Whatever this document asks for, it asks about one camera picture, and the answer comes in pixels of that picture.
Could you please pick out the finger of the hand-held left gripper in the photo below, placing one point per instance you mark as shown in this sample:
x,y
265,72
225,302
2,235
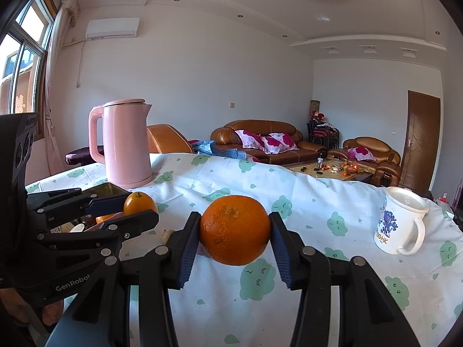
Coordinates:
x,y
103,204
139,220

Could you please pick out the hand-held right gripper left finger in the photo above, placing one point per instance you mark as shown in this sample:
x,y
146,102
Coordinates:
x,y
187,258

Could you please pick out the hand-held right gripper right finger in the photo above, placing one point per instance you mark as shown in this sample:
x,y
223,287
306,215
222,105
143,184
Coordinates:
x,y
281,255

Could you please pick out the pink metal tin box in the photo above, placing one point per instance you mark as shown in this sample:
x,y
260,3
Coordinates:
x,y
108,189

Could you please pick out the small orange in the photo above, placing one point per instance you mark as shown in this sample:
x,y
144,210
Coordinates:
x,y
141,204

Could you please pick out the large orange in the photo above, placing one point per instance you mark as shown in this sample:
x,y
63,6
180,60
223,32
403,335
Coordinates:
x,y
235,229

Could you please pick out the person's left hand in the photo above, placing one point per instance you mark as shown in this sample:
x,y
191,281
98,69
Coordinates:
x,y
52,314

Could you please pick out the small beige fruit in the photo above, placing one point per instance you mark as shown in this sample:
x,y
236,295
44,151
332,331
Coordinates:
x,y
165,236

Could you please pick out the purple cushioned stool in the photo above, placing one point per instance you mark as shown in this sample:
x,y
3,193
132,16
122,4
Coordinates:
x,y
81,155

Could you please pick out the pink electric kettle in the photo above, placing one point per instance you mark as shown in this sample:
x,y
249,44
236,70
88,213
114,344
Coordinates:
x,y
124,144

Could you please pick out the white cloud-print tablecloth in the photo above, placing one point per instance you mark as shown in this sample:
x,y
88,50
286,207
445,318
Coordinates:
x,y
325,202

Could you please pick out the orange-brown leather chair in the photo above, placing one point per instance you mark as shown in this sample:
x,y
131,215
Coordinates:
x,y
166,139

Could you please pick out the wooden coffee table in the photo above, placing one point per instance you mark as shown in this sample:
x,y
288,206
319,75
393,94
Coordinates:
x,y
307,164

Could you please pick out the blue plaid cloth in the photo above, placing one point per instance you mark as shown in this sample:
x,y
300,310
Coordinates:
x,y
217,150

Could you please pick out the pile of snacks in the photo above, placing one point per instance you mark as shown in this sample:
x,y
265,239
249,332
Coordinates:
x,y
343,168

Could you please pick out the brown leather sofa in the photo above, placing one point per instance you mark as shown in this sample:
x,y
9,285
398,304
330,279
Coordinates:
x,y
307,148

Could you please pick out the pink curtain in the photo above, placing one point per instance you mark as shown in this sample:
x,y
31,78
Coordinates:
x,y
54,97

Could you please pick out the white printed mug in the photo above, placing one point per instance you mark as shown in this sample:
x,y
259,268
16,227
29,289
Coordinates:
x,y
398,224

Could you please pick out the small pink floral pillow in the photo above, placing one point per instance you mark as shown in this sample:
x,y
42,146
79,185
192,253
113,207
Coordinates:
x,y
361,153

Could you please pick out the red window decal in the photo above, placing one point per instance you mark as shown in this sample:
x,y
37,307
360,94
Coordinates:
x,y
20,104

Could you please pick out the stack of dark chairs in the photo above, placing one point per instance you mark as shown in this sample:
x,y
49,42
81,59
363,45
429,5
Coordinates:
x,y
323,132

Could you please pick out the brown leather armchair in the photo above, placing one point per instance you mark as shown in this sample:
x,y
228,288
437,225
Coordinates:
x,y
389,159

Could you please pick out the tall patterned roll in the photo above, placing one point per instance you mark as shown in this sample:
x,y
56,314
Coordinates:
x,y
314,108

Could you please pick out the white air conditioner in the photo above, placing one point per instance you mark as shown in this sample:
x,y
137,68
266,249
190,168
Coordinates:
x,y
113,28

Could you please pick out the window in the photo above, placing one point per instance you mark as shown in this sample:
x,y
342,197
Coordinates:
x,y
25,43

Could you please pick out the brown wooden door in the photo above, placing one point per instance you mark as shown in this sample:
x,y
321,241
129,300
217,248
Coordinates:
x,y
421,141

